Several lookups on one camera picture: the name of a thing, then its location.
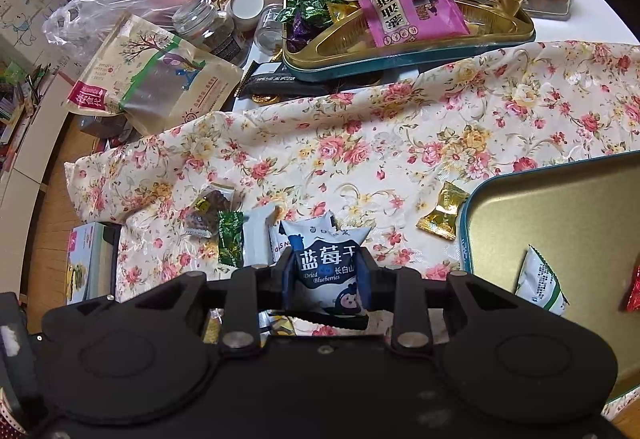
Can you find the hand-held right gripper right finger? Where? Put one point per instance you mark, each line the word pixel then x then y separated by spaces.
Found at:
pixel 366 284

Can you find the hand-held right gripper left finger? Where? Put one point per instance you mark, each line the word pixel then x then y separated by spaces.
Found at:
pixel 287 281

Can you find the blue white blueberry snack packet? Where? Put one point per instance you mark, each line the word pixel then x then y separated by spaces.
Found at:
pixel 325 264

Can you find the green foil candy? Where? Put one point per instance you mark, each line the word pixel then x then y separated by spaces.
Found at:
pixel 230 239
pixel 302 5

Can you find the teal tin lid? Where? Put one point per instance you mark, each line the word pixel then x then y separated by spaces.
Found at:
pixel 550 209

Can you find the yellow black snack packet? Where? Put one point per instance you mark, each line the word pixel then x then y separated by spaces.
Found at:
pixel 280 325

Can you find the white grey snack packet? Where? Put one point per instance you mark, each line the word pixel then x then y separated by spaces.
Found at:
pixel 261 234

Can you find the gold foil wrapped candy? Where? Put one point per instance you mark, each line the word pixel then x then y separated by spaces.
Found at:
pixel 442 214

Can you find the clear packet of dark fruit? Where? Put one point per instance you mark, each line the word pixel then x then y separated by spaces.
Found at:
pixel 210 211

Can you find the floral tablecloth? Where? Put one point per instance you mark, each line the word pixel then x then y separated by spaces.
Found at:
pixel 375 139

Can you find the white green snack packet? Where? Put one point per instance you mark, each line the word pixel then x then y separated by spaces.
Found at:
pixel 540 281

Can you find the gold coin chocolate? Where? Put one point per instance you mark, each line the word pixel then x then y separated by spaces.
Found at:
pixel 262 97

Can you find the pale blue box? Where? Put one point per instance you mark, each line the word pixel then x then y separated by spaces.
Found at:
pixel 90 259

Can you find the teal tin tray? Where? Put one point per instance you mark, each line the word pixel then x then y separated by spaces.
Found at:
pixel 410 56

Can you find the large beige snack bag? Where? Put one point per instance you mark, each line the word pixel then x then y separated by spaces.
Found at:
pixel 150 74

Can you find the small empty glass jar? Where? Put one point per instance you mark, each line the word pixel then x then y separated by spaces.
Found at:
pixel 270 29

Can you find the purple wrapped candy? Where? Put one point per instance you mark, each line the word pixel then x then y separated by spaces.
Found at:
pixel 302 26

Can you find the glass jar with dark contents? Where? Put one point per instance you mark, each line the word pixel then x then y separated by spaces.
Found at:
pixel 207 26

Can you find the red snack packet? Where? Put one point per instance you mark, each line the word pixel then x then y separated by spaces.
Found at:
pixel 634 291

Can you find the pink snack packet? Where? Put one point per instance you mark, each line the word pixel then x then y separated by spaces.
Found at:
pixel 410 14

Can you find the white round lid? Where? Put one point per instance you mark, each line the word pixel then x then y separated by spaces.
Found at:
pixel 245 6

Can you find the clear plastic bag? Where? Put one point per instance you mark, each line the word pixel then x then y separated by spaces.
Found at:
pixel 90 14

